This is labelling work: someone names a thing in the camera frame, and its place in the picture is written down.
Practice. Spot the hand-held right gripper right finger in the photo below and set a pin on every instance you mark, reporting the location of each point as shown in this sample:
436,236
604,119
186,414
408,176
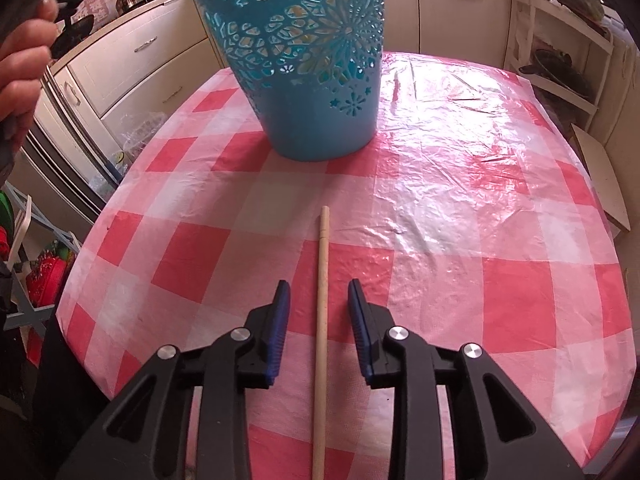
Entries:
361,330

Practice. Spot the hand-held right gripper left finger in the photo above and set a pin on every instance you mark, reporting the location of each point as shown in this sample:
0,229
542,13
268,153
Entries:
277,330

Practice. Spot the wooden chopstick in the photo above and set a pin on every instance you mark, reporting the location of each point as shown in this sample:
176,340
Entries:
322,310

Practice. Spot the teal perforated plastic basket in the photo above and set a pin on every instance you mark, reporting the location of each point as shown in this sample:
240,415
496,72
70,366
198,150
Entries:
320,120

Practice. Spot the person's left hand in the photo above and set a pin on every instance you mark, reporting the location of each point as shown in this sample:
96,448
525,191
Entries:
22,65

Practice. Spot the black frying pan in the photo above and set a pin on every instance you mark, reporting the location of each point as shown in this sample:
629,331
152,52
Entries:
75,35

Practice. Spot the cream drawer cabinet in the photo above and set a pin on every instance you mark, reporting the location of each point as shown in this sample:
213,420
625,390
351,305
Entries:
145,75

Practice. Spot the pink checked plastic tablecloth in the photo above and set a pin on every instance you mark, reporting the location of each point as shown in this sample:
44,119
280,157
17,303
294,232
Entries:
450,240

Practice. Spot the floral trash bin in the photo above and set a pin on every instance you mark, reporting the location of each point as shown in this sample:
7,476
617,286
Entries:
142,132

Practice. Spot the red packet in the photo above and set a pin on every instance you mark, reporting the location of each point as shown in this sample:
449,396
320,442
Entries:
50,270

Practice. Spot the white and blue shelf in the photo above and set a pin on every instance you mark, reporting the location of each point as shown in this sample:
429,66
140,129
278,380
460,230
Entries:
20,230

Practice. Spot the white board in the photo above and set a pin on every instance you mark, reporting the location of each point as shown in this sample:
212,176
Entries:
605,180

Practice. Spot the cream base cabinet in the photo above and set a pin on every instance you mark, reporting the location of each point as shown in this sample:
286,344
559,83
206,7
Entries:
425,15

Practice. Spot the white storage rack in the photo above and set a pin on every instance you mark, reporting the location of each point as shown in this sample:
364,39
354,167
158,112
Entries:
595,40

